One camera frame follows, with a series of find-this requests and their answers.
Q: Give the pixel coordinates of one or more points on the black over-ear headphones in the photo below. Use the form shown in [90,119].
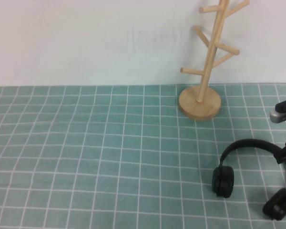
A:
[252,141]

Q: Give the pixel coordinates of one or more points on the wooden branched headphone stand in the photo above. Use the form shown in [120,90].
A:
[200,107]

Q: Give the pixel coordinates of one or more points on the teal white-grid tablecloth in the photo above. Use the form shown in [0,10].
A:
[109,155]

